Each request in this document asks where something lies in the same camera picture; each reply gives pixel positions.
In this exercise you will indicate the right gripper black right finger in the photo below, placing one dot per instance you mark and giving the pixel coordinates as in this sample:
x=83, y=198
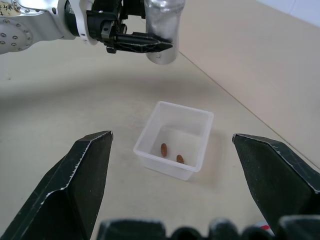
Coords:
x=280, y=180

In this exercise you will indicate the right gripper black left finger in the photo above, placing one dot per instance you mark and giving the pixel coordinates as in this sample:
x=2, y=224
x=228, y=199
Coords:
x=62, y=200

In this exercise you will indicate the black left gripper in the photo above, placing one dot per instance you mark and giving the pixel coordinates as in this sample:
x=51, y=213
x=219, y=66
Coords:
x=100, y=25

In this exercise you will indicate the silver red can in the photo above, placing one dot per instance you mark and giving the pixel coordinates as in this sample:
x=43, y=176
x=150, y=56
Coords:
x=165, y=17

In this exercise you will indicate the clear square plastic container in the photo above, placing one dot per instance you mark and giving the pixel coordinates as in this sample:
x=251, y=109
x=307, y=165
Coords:
x=185, y=125

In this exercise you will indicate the brown oval pill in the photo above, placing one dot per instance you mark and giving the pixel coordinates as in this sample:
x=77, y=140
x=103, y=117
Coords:
x=180, y=158
x=164, y=150

